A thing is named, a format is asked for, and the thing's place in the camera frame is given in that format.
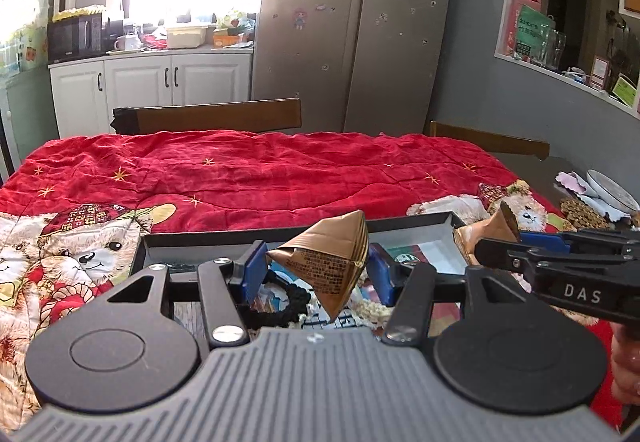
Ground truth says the gold pyramid packet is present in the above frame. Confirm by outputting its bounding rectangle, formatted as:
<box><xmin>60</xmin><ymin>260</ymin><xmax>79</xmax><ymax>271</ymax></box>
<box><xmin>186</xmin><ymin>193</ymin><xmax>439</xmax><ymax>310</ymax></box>
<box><xmin>266</xmin><ymin>209</ymin><xmax>371</xmax><ymax>323</ymax></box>

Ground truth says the black hair scrunchie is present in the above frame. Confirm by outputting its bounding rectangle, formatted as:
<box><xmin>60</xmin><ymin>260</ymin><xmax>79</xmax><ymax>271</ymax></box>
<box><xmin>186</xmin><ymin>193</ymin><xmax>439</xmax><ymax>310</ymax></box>
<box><xmin>240</xmin><ymin>272</ymin><xmax>311</xmax><ymax>329</ymax></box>

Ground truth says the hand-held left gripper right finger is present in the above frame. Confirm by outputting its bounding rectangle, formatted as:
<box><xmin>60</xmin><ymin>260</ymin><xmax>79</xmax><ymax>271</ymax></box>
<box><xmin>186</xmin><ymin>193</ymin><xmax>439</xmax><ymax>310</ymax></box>
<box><xmin>368</xmin><ymin>243</ymin><xmax>538</xmax><ymax>348</ymax></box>

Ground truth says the pink scalloped cloth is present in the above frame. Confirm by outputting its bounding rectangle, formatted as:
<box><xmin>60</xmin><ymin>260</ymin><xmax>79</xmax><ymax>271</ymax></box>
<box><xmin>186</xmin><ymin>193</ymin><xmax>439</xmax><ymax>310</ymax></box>
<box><xmin>555</xmin><ymin>171</ymin><xmax>597</xmax><ymax>199</ymax></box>

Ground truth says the cream plastic container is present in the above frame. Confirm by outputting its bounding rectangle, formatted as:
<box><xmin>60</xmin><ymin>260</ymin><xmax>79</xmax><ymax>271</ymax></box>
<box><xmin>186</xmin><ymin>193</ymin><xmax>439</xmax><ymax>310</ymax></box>
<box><xmin>165</xmin><ymin>24</ymin><xmax>210</xmax><ymax>49</ymax></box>

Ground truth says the black tray box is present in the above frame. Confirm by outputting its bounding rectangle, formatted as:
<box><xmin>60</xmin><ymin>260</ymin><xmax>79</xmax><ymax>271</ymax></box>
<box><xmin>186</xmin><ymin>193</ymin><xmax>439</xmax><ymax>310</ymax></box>
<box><xmin>131</xmin><ymin>211</ymin><xmax>471</xmax><ymax>340</ymax></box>

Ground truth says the white teapot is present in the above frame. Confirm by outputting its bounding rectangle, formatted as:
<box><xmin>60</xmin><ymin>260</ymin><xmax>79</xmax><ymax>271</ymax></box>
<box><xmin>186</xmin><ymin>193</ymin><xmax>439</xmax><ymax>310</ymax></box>
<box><xmin>114</xmin><ymin>33</ymin><xmax>144</xmax><ymax>52</ymax></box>

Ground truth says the green printed bag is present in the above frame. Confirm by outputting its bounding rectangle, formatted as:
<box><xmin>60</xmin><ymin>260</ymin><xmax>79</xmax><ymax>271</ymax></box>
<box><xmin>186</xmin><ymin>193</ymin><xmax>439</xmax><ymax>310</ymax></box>
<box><xmin>514</xmin><ymin>4</ymin><xmax>554</xmax><ymax>63</ymax></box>

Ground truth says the silver refrigerator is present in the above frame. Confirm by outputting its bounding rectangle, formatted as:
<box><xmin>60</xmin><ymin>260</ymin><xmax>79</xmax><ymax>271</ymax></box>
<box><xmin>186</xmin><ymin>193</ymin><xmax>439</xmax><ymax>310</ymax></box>
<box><xmin>250</xmin><ymin>0</ymin><xmax>458</xmax><ymax>135</ymax></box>

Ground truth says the red bear-print blanket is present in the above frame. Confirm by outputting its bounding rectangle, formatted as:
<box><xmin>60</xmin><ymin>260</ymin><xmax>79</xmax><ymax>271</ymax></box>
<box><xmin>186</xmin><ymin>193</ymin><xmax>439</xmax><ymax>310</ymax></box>
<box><xmin>0</xmin><ymin>129</ymin><xmax>617</xmax><ymax>433</ymax></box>

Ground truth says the red box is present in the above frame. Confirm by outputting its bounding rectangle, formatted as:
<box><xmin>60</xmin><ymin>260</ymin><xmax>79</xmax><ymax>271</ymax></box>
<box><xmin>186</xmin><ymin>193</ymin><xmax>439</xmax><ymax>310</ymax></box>
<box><xmin>505</xmin><ymin>0</ymin><xmax>543</xmax><ymax>58</ymax></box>

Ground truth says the brown beaded mat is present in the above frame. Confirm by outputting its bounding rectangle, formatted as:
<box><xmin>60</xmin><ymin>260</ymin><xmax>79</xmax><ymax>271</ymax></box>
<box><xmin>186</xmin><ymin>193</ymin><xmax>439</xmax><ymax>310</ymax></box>
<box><xmin>559</xmin><ymin>197</ymin><xmax>614</xmax><ymax>231</ymax></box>

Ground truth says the black microwave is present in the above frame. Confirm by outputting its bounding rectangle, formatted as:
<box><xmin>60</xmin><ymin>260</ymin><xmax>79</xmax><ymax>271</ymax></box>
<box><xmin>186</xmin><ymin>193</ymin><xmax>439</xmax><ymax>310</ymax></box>
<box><xmin>46</xmin><ymin>13</ymin><xmax>106</xmax><ymax>64</ymax></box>

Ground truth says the wooden chair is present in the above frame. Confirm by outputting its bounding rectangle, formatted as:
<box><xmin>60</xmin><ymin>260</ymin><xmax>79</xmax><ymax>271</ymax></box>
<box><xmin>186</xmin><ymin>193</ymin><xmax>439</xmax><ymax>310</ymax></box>
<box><xmin>111</xmin><ymin>98</ymin><xmax>302</xmax><ymax>137</ymax></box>
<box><xmin>429</xmin><ymin>120</ymin><xmax>551</xmax><ymax>162</ymax></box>

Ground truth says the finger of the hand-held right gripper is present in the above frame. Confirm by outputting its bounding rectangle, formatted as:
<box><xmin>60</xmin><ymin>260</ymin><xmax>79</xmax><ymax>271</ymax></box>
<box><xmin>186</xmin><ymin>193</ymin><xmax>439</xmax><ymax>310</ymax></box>
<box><xmin>519</xmin><ymin>228</ymin><xmax>640</xmax><ymax>257</ymax></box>
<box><xmin>473</xmin><ymin>238</ymin><xmax>627</xmax><ymax>284</ymax></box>

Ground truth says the green card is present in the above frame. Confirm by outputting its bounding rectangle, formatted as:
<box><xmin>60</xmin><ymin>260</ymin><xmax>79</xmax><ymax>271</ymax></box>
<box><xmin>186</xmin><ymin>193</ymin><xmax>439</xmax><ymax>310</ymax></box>
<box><xmin>612</xmin><ymin>74</ymin><xmax>639</xmax><ymax>106</ymax></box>

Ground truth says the glass pitcher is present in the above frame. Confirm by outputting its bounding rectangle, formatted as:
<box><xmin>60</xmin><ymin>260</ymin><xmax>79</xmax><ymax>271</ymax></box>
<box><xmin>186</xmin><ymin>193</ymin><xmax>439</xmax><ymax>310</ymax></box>
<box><xmin>537</xmin><ymin>28</ymin><xmax>567</xmax><ymax>71</ymax></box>

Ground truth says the pale green cabinet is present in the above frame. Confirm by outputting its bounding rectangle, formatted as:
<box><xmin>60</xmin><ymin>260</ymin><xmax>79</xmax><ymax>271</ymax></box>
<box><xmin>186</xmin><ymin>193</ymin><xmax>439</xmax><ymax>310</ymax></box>
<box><xmin>0</xmin><ymin>64</ymin><xmax>61</xmax><ymax>179</ymax></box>

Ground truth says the bear-print gold packet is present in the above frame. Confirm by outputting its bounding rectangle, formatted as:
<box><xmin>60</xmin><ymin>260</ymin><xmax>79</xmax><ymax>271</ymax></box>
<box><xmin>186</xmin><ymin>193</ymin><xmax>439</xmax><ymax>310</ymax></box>
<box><xmin>452</xmin><ymin>199</ymin><xmax>523</xmax><ymax>268</ymax></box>

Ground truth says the white wall shelf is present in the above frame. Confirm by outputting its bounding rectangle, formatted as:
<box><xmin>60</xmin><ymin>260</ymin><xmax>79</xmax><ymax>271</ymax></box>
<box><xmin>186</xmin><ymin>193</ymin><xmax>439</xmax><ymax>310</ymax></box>
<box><xmin>494</xmin><ymin>0</ymin><xmax>640</xmax><ymax>120</ymax></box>

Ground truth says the white kitchen cabinet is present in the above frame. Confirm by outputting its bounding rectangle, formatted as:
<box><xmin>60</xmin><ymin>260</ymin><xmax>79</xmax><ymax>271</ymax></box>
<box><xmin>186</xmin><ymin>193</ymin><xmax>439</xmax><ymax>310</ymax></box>
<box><xmin>48</xmin><ymin>47</ymin><xmax>255</xmax><ymax>139</ymax></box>

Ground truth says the pink card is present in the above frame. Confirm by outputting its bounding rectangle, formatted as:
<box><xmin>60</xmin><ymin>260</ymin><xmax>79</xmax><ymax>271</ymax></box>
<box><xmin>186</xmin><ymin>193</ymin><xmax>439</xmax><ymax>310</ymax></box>
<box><xmin>590</xmin><ymin>56</ymin><xmax>612</xmax><ymax>90</ymax></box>

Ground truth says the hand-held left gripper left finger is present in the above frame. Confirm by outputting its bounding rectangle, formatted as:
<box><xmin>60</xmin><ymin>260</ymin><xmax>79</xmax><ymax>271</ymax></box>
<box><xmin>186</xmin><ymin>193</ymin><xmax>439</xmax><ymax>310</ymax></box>
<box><xmin>102</xmin><ymin>240</ymin><xmax>271</xmax><ymax>349</ymax></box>

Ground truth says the person's right hand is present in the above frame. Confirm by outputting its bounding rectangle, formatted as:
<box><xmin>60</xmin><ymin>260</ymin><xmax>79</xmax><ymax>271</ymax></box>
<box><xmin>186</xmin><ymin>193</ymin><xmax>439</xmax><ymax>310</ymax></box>
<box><xmin>610</xmin><ymin>322</ymin><xmax>640</xmax><ymax>404</ymax></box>

